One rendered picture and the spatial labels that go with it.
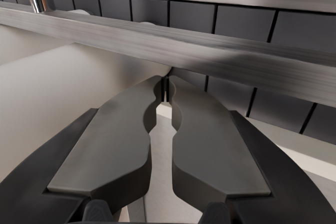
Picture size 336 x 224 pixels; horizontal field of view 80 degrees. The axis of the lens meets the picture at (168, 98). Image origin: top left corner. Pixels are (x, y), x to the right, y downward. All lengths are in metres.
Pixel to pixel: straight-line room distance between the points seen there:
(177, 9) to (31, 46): 0.11
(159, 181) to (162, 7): 0.32
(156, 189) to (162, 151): 0.12
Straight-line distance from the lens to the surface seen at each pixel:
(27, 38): 0.19
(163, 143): 0.33
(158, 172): 0.40
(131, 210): 0.48
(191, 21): 0.17
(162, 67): 0.16
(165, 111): 0.16
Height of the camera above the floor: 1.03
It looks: 46 degrees down
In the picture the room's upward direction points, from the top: 132 degrees counter-clockwise
